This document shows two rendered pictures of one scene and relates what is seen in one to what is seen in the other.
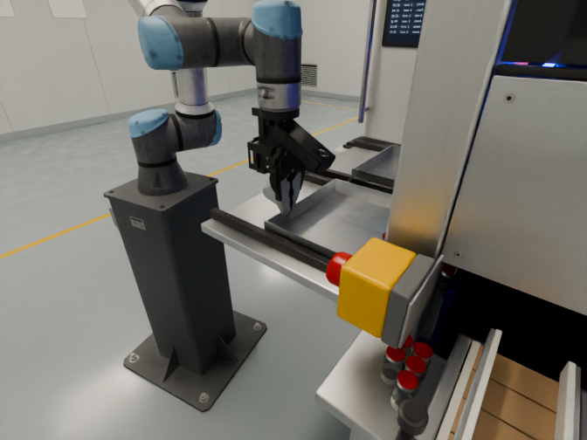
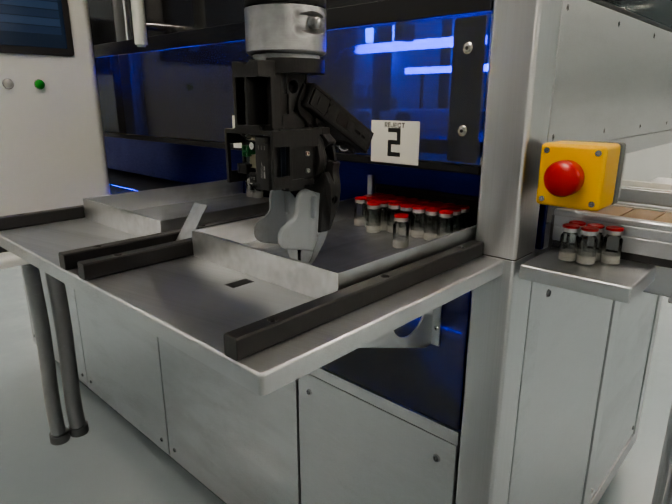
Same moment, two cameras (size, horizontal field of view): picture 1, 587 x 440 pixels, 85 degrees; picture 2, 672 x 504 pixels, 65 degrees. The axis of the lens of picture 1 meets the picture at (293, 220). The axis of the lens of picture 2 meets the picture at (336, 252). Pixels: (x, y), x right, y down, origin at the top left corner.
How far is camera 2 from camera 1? 0.75 m
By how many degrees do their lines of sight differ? 78
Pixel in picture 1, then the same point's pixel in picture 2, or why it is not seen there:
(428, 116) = (547, 22)
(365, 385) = (602, 271)
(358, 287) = (612, 159)
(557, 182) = (577, 60)
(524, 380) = not seen: hidden behind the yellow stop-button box
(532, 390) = not seen: hidden behind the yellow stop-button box
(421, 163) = (543, 64)
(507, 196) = (566, 77)
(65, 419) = not seen: outside the picture
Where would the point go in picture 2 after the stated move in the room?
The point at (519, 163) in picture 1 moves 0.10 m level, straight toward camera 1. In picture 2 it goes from (569, 52) to (659, 47)
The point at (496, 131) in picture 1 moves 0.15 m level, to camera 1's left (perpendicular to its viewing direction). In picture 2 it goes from (564, 30) to (617, 11)
